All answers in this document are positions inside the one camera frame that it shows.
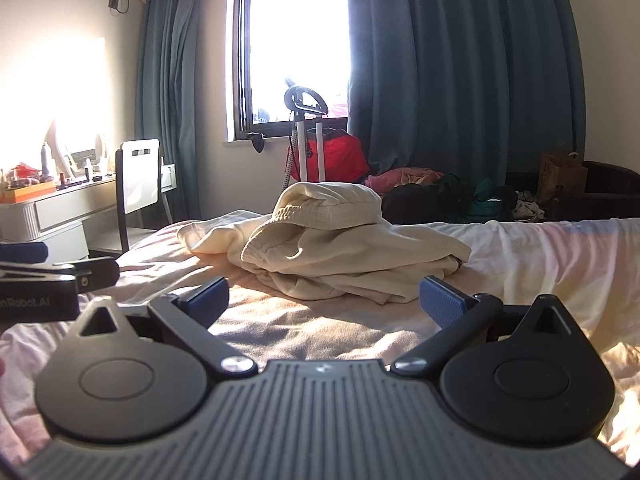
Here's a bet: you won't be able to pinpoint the brown paper bag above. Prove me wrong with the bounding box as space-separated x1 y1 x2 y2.
537 152 588 203

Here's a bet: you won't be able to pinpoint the black armchair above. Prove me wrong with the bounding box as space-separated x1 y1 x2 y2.
505 160 640 223

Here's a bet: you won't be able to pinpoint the wide teal curtain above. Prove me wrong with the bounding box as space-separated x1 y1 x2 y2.
345 0 588 196

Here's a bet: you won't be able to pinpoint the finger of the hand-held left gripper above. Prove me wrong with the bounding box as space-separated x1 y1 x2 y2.
0 242 49 264
0 257 121 293

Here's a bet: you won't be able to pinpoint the red ornament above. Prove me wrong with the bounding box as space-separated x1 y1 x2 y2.
9 161 42 182

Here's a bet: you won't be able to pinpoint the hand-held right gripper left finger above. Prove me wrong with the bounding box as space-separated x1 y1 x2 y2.
75 276 258 376

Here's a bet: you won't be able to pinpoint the white and black chair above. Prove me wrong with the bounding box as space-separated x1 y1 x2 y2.
87 139 176 256

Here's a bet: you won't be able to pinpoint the white framed table mirror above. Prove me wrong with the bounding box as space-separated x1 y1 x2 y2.
44 119 112 177

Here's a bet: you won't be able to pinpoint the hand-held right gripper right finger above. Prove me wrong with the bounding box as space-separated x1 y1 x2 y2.
390 276 588 378

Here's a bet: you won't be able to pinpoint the window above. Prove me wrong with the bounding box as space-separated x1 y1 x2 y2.
231 0 351 142

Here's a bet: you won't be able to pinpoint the cream garment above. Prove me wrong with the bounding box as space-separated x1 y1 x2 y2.
176 181 473 306

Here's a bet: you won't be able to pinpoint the orange box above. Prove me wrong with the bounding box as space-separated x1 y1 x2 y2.
0 180 57 204

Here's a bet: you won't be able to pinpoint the green clothes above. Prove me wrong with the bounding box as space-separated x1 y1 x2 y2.
470 177 507 221

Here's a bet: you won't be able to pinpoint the black clothes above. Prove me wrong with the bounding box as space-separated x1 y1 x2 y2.
382 175 476 225

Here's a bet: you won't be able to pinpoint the red bag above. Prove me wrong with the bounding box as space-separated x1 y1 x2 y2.
290 129 371 183

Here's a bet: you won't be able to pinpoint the garment steamer stand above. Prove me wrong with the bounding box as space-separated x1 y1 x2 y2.
282 77 331 183

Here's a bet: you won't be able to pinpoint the row of small cosmetics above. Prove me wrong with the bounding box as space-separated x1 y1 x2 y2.
55 157 118 186

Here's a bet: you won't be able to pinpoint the white dressing table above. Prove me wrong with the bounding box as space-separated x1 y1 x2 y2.
0 162 176 263

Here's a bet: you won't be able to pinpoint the pink clothes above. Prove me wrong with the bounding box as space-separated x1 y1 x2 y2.
365 166 446 196

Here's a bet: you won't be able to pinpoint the white patterned clothes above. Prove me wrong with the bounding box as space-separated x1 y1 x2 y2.
515 199 547 222

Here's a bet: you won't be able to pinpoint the bed with pink sheet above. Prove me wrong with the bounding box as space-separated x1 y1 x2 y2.
0 212 640 466

